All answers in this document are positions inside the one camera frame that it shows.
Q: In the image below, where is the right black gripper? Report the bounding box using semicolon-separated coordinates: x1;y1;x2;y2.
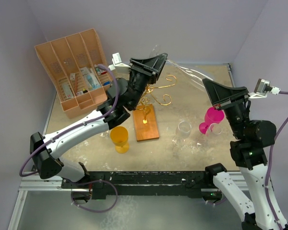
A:
202;78;249;138

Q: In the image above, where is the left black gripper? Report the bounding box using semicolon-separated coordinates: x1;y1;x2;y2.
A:
127;53;166;109

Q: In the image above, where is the pink plastic wine glass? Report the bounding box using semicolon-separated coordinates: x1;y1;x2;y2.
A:
199;107;225;134

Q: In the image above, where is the clear champagne flute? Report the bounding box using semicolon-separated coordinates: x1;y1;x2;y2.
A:
149;44;216;93

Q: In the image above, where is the clear wine glass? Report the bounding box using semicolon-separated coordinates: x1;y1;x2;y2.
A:
196;123;222;152
172;121;192;147
99;130;109;138

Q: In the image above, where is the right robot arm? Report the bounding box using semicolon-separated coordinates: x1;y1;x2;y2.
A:
203;79;288;230

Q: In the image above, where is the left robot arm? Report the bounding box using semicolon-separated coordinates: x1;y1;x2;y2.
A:
29;53;168;188

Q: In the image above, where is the yellow plastic wine glass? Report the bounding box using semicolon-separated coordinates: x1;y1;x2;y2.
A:
110;126;129;154

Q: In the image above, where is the blue white tube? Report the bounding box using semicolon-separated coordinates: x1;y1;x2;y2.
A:
86;74;101;90

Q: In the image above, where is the peach plastic desk organizer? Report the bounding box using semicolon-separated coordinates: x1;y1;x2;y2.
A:
35;29;112;119

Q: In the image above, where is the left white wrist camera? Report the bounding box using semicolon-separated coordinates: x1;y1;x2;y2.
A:
108;53;130;74

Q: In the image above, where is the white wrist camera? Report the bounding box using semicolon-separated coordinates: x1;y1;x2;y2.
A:
108;53;130;74
249;79;280;99

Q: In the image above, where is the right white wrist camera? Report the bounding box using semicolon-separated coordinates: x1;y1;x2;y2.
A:
249;79;280;99

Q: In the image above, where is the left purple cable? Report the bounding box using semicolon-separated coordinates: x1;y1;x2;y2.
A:
19;63;118;177

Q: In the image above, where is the gold wire wine glass rack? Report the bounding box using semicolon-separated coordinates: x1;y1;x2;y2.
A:
132;75;177;142

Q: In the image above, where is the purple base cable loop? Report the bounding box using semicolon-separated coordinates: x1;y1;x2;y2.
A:
71;179;118;213

